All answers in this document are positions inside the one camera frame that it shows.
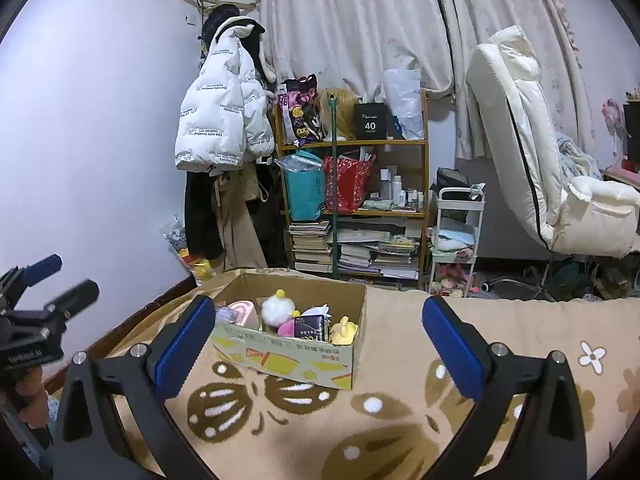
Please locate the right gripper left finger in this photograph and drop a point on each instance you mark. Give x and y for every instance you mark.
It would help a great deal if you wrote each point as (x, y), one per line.
(90, 439)

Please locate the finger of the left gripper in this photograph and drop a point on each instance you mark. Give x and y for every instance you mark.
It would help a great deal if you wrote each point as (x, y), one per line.
(73, 301)
(39, 271)

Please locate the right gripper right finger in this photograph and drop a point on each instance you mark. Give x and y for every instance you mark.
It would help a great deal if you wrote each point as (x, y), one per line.
(548, 440)

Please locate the purple-haired doll plush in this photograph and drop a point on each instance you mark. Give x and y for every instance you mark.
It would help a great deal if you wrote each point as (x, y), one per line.
(226, 315)

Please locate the pink swirl roll plush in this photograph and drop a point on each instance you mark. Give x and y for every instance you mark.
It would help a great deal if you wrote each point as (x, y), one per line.
(245, 314)

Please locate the white fluffy chick plush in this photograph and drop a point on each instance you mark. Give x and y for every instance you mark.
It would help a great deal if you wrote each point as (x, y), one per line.
(277, 309)

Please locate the pink rabbit plush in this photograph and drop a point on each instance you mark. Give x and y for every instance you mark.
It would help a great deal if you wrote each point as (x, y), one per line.
(287, 329)

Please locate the yellow dog plush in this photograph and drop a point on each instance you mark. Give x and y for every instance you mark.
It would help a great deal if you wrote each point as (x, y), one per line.
(343, 332)

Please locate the black and white plush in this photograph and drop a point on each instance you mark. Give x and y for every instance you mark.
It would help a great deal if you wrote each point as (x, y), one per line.
(318, 311)

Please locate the person's left hand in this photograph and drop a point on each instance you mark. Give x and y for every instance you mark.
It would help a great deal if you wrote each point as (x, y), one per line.
(35, 413)

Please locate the beige trench coat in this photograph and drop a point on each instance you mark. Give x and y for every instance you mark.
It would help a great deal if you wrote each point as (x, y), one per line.
(241, 245)

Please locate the white rolling cart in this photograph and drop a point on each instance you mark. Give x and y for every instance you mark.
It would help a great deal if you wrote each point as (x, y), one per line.
(454, 239)

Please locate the printed cardboard box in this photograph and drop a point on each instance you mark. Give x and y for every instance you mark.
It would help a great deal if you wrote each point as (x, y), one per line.
(301, 360)

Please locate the white puffer jacket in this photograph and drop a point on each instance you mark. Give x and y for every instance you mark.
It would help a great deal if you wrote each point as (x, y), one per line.
(223, 123)

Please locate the cream reclining chair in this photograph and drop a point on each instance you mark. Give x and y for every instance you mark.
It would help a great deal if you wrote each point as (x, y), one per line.
(570, 214)

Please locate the stack of books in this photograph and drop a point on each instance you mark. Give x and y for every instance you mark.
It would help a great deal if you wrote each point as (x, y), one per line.
(311, 246)

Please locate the teal shopping bag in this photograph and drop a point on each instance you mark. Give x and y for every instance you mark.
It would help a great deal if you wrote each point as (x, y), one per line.
(305, 182)

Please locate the wooden bookshelf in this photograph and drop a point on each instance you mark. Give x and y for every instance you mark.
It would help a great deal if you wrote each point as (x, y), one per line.
(385, 238)

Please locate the red patterned bag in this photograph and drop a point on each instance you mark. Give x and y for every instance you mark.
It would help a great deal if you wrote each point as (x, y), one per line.
(353, 179)

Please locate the green pole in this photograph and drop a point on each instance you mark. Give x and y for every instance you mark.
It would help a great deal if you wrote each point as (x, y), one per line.
(333, 102)

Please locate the blonde wig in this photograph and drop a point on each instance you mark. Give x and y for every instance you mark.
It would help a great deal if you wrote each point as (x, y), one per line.
(344, 113)

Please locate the black box numbered 40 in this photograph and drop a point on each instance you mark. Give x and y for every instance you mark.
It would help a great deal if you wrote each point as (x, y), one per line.
(370, 121)

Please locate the floral beige curtain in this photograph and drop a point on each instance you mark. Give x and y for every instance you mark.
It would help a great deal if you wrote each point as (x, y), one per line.
(351, 43)

